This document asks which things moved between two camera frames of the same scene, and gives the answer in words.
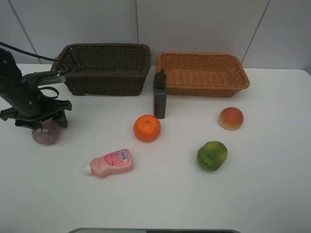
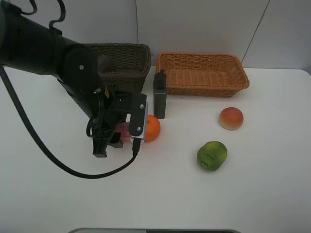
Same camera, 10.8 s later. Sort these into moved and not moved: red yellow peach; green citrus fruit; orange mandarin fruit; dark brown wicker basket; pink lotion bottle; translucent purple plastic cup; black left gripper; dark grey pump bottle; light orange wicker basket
Moved: black left gripper; pink lotion bottle; translucent purple plastic cup
Not moved: light orange wicker basket; red yellow peach; dark grey pump bottle; dark brown wicker basket; green citrus fruit; orange mandarin fruit
